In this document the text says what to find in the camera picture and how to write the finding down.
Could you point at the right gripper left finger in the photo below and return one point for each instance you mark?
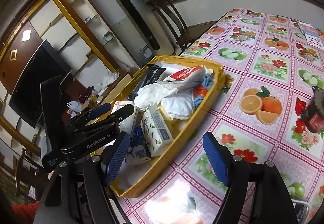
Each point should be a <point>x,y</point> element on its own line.
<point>73,185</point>

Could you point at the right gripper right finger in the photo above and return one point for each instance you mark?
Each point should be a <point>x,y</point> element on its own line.
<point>271,201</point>

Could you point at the blue Vinda tissue pack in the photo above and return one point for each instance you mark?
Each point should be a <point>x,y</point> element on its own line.
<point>138,152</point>

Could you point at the lemon print tissue pack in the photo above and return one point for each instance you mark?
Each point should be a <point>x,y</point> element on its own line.
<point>156,133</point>

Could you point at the white plastic bag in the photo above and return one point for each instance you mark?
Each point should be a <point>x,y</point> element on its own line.
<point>151,95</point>

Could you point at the white cloth sock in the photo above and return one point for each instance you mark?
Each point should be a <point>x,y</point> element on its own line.
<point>179,105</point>

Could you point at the red label wet wipes pack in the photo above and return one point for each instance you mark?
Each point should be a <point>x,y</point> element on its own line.
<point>186,78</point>

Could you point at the blue fuzzy cloth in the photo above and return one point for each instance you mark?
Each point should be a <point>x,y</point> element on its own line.
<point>201,90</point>

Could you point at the cartoon clear pouch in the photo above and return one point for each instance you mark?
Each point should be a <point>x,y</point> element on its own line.
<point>302,210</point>

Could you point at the black television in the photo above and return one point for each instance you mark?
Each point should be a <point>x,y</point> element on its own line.
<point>43,65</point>

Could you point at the motor with rubber roller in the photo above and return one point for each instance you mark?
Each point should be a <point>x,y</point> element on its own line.
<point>313,115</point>

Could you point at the yellow cardboard tray box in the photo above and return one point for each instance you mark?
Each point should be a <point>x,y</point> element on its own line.
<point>132,180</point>

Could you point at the silver tower air conditioner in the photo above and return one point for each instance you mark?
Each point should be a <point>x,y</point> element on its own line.
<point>141,15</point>

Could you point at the floral fruit tablecloth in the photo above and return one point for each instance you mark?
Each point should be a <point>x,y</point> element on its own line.
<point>270,71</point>

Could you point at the wooden chair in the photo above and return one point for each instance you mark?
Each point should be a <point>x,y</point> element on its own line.
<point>185,35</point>

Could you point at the playing cards stack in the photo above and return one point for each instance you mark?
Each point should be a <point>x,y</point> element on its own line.
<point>312,37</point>

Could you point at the white wall shelf cabinet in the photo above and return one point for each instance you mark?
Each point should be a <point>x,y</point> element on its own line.
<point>77,32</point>

